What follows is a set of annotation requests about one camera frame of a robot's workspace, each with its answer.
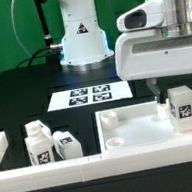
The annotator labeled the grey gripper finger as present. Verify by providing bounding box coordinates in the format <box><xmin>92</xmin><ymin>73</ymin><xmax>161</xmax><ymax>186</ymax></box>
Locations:
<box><xmin>146</xmin><ymin>78</ymin><xmax>165</xmax><ymax>104</ymax></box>

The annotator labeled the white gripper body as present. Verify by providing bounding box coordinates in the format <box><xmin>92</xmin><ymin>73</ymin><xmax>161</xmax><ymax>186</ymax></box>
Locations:
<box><xmin>115</xmin><ymin>28</ymin><xmax>192</xmax><ymax>81</ymax></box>

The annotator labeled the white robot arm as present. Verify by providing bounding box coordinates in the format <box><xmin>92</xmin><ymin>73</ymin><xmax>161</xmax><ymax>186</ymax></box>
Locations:
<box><xmin>59</xmin><ymin>0</ymin><xmax>192</xmax><ymax>97</ymax></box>

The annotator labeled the white sheet with tags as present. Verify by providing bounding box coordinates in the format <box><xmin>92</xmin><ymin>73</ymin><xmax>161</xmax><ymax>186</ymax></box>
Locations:
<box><xmin>48</xmin><ymin>81</ymin><xmax>132</xmax><ymax>112</ymax></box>

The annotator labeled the white U-shaped obstacle fence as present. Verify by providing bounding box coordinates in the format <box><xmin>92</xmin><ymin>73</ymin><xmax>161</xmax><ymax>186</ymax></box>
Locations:
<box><xmin>0</xmin><ymin>135</ymin><xmax>192</xmax><ymax>192</ymax></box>

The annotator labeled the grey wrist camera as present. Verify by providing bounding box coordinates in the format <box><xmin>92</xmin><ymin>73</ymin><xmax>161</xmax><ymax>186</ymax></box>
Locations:
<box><xmin>116</xmin><ymin>0</ymin><xmax>165</xmax><ymax>32</ymax></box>

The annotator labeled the black cable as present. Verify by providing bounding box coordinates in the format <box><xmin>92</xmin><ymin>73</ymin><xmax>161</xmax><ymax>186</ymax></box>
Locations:
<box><xmin>13</xmin><ymin>45</ymin><xmax>56</xmax><ymax>70</ymax></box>

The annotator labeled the white cable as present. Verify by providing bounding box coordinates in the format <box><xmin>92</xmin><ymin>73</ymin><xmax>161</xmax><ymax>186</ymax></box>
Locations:
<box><xmin>8</xmin><ymin>0</ymin><xmax>33</xmax><ymax>60</ymax></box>

